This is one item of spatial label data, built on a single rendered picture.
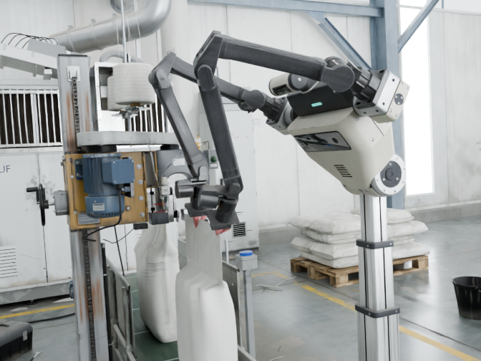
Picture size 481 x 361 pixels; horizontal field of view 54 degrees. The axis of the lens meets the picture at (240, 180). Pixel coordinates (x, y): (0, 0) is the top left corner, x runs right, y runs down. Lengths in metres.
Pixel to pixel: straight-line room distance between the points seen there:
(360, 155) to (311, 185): 5.60
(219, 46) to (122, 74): 0.72
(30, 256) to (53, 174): 0.78
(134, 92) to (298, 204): 5.41
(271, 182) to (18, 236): 3.56
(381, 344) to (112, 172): 1.18
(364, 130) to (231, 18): 5.43
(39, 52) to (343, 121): 3.48
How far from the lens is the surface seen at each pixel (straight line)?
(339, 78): 1.39
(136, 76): 1.94
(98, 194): 1.91
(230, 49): 1.33
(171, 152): 2.15
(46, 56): 4.55
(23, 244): 4.85
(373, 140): 1.63
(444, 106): 8.96
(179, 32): 5.51
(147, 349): 2.49
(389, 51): 7.77
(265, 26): 7.10
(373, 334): 1.91
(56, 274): 4.91
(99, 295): 2.22
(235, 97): 1.89
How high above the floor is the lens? 1.30
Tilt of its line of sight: 3 degrees down
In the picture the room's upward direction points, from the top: 3 degrees counter-clockwise
